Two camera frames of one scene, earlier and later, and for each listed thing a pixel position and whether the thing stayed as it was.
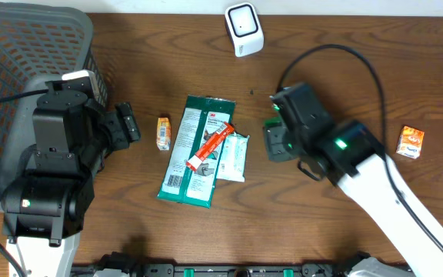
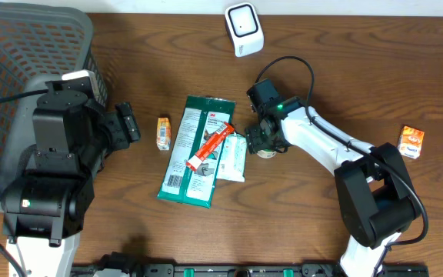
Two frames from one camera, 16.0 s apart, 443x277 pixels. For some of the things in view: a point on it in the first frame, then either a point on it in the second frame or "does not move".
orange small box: [410, 142] does not move
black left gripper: [119, 126] does not move
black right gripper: [274, 146] to [255, 142]
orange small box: [164, 133] does not move
